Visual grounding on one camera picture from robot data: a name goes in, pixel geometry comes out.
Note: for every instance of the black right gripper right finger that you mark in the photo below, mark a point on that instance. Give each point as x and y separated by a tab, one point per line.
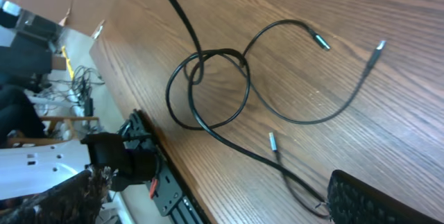
350	200

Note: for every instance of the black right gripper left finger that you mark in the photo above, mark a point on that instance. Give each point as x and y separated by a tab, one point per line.
78	199

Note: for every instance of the thin black cable silver plugs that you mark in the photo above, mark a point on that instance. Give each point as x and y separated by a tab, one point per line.
322	43

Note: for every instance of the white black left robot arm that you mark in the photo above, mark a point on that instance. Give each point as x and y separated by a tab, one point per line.
32	170

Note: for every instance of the wooden chair in background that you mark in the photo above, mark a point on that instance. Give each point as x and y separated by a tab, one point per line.
57	130

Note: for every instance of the person in dark clothing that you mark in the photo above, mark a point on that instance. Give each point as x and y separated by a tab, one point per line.
17	112

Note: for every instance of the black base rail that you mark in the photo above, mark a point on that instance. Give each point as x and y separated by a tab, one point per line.
172	196

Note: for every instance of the background cable clutter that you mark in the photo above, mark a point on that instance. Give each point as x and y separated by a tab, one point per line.
74	94

